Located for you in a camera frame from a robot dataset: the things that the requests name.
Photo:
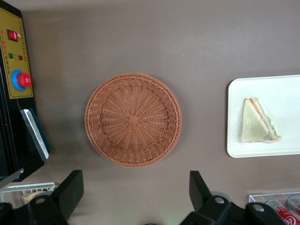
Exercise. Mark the triangle sandwich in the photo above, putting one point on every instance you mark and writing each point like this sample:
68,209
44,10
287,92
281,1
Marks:
253,124

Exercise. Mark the beige plastic tray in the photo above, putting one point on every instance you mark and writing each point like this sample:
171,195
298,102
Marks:
288,93

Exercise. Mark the round brown wicker basket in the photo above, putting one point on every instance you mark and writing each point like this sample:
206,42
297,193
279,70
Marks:
133,119

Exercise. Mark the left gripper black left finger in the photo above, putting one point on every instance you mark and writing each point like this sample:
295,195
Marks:
68,192

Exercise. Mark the clear crispy snack packet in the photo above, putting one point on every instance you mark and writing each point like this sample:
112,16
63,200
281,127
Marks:
32,195

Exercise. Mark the red emergency stop button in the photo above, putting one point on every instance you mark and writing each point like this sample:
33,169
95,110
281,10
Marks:
23,80

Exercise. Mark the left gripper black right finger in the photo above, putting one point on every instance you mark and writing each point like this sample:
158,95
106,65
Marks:
201,194

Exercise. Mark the black machine yellow panel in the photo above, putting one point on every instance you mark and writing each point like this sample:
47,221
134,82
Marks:
14,140

